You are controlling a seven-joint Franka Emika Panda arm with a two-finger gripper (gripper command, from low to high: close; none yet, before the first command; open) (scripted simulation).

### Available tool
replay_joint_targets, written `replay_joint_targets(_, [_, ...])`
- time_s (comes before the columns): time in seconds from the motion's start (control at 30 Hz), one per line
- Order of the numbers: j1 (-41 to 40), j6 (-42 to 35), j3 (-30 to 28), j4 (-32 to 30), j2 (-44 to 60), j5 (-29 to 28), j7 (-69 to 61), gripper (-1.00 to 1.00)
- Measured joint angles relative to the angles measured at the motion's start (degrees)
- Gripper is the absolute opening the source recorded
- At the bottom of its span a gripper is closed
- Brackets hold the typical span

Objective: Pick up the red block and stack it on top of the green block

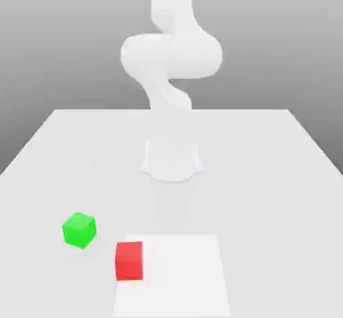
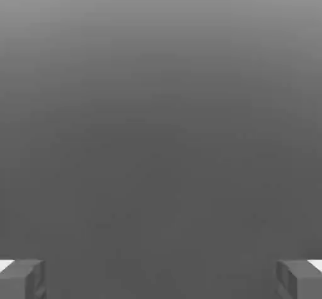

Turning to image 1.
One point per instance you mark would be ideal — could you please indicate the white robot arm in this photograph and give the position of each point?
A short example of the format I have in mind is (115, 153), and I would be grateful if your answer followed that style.
(171, 55)

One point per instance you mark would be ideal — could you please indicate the small red cube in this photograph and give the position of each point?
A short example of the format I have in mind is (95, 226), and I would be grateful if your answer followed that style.
(129, 261)

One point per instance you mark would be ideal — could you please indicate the small green cube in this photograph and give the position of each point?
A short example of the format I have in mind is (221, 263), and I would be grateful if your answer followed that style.
(79, 230)

